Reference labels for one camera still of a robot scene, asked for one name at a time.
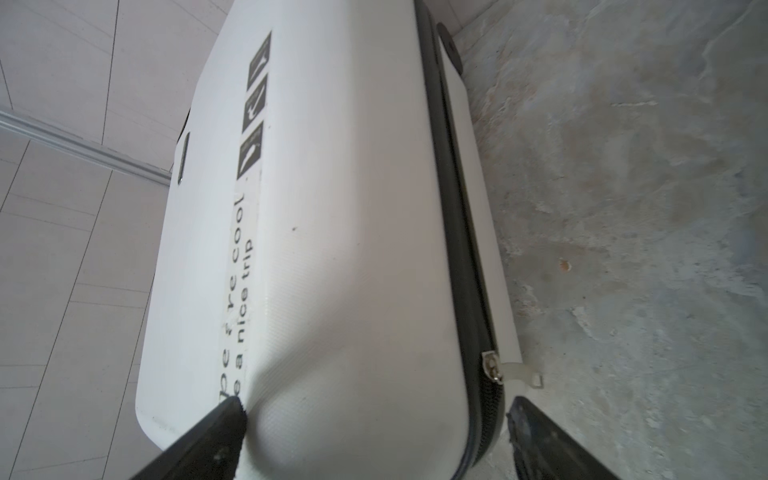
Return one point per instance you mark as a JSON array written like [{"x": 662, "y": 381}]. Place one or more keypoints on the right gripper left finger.
[{"x": 210, "y": 450}]

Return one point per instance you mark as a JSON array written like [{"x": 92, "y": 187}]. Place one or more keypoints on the black and white suitcase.
[{"x": 328, "y": 254}]

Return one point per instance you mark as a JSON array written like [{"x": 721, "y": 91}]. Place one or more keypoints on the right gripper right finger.
[{"x": 543, "y": 450}]

